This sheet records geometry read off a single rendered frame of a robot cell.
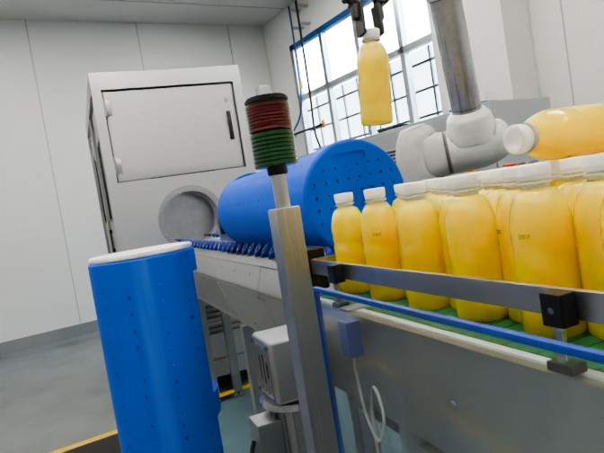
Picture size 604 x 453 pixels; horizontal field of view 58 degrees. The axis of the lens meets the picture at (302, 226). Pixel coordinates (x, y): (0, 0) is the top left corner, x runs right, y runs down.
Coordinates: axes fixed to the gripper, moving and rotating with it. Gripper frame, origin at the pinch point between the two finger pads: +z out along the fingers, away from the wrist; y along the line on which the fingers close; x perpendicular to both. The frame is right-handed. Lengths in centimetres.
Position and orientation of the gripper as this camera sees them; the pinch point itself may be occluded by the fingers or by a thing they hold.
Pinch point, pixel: (368, 21)
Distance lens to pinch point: 127.8
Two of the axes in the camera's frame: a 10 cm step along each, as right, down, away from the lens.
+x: 3.7, -1.2, -9.2
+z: 1.3, 9.9, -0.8
